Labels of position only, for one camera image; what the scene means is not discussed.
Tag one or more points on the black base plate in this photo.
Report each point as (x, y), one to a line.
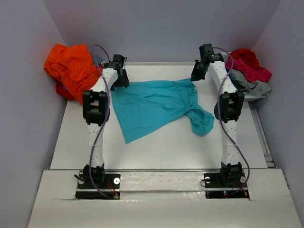
(215, 189)
(108, 190)

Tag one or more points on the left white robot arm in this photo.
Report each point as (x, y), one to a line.
(96, 111)

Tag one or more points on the green garment in basket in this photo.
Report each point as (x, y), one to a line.
(242, 89)

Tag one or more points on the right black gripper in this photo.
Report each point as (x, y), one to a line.
(195, 76)

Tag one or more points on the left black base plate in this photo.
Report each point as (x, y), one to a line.
(108, 190)

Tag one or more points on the white plastic laundry basket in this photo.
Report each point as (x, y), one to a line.
(225, 56)

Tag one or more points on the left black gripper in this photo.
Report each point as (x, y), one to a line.
(124, 82)

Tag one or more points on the red t shirt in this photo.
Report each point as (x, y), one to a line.
(247, 56)

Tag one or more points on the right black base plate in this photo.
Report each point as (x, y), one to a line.
(215, 189)

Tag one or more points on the teal t shirt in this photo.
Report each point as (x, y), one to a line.
(144, 107)

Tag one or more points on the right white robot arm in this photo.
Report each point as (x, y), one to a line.
(227, 111)

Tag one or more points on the grey t shirt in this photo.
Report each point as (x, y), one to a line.
(256, 88)

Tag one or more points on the orange t shirt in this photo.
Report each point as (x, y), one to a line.
(73, 70)

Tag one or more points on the magenta t shirt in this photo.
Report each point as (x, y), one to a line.
(250, 74)

